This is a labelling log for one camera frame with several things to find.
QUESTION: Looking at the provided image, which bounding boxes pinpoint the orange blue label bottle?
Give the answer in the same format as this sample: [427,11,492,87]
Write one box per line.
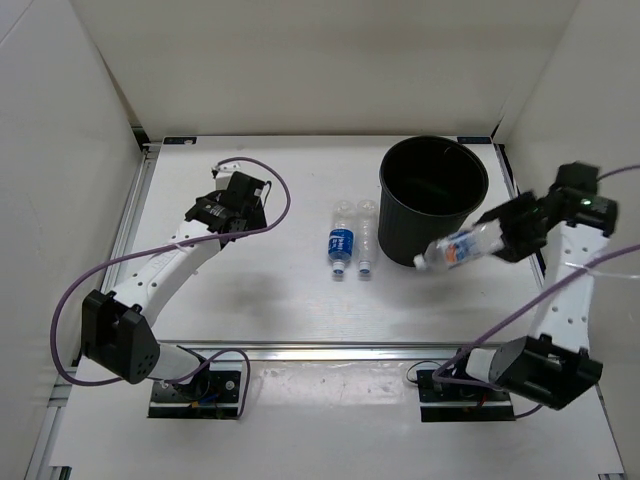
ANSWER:
[413,220,504,273]

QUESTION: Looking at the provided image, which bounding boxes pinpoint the blue label plastic bottle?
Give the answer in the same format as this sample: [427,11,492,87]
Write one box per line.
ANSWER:
[328,200,356,277]

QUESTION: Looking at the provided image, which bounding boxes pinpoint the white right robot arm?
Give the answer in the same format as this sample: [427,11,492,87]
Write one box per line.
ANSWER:
[449,162,618,410]

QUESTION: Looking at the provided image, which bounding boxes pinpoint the black plastic waste bin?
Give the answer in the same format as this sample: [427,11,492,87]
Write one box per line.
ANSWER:
[378,136,489,267]

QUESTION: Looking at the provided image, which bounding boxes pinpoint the clear crushed plastic bottle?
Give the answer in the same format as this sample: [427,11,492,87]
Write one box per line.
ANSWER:
[356,200,379,277]

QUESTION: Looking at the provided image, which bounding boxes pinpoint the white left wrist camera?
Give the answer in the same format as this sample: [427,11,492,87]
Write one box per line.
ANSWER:
[211,161,242,181]

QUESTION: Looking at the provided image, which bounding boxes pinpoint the aluminium left frame rail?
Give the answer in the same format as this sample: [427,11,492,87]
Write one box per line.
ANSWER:
[91,143,160,291]

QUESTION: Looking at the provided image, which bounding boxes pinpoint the aluminium front table rail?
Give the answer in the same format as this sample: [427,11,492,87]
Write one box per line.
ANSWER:
[161,340,462,362]

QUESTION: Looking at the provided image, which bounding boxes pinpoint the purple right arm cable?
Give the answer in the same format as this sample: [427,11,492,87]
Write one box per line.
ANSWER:
[432,164,640,419]

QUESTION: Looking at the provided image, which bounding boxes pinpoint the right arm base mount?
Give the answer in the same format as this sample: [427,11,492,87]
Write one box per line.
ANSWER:
[405,360,515,423]

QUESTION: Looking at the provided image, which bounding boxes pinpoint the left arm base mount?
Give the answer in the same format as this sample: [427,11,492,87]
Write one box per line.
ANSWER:
[147,348,251,420]

